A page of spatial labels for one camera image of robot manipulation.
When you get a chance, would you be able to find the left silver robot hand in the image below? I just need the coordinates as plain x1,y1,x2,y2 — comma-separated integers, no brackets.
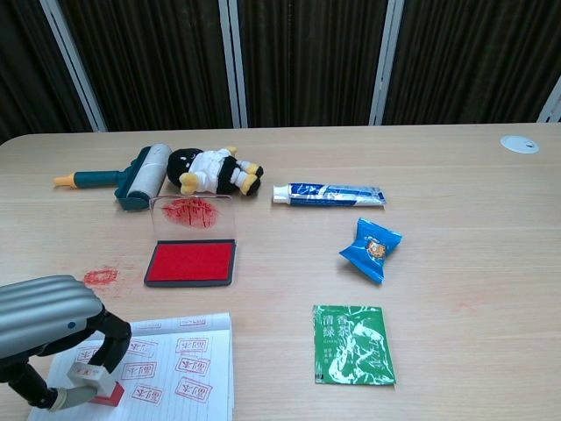
0,275,132,413

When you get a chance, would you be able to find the white and red stamp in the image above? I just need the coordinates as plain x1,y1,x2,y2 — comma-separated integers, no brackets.
66,361,124,407

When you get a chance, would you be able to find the red ink pad case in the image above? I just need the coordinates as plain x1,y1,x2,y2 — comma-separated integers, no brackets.
143,194,239,289

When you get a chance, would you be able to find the teal lint roller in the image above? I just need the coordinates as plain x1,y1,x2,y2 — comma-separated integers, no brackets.
53,142,174,212

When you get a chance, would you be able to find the lined paper notebook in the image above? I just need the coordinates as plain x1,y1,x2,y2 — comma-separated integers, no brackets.
25,311,236,421

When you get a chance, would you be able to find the black and white plush toy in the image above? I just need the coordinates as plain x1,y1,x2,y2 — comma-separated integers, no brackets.
167,146,266,196

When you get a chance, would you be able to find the green tea packet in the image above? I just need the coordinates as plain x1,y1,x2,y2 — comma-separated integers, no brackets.
312,303,397,387

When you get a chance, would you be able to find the blue and white toothpaste tube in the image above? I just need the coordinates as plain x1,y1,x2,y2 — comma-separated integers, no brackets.
271,182,388,207

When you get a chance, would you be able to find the blue snack packet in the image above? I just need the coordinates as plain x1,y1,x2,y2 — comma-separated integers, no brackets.
337,217,403,285

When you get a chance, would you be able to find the white round table grommet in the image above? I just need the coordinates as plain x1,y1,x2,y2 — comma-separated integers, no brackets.
500,134,540,154

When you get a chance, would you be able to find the white partition post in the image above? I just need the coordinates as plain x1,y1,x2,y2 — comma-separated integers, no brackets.
39,0,108,132
217,0,250,129
368,0,405,127
536,72,561,124

